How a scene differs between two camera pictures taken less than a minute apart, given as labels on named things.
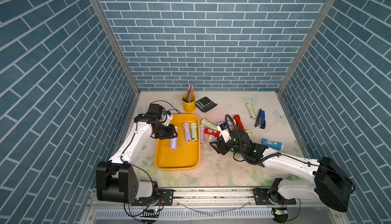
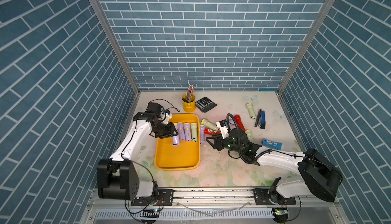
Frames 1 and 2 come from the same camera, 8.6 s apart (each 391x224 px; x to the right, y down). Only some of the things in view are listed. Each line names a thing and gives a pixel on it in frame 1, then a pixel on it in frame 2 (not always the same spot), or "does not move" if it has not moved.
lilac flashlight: (202, 133) does not move
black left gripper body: (163, 131) does not move
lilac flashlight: (173, 140) -> (180, 126)
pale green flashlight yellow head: (193, 126) does not move
